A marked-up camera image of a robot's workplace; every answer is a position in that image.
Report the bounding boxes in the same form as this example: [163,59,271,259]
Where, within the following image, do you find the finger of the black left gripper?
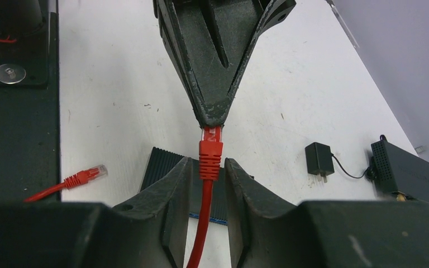
[153,0,297,128]

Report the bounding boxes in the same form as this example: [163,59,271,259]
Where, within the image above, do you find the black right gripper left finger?
[0,157,193,267]

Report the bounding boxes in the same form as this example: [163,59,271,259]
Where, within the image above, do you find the large black network switch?
[367,135,429,204]

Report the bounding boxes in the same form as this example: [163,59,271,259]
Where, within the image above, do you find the small black wall adapter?
[305,142,335,183]

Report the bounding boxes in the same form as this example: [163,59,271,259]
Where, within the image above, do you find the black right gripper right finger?
[225,159,429,267]

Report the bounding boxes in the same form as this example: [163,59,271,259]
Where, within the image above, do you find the black bundled adapter cable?
[331,153,378,182]

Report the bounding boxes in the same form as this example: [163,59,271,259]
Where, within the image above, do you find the red orange ethernet cable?
[23,126,225,268]

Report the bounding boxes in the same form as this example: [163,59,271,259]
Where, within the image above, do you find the small black labelled switch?
[140,146,254,226]

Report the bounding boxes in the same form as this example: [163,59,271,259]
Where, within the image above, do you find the black mounting base plate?
[0,1,61,203]

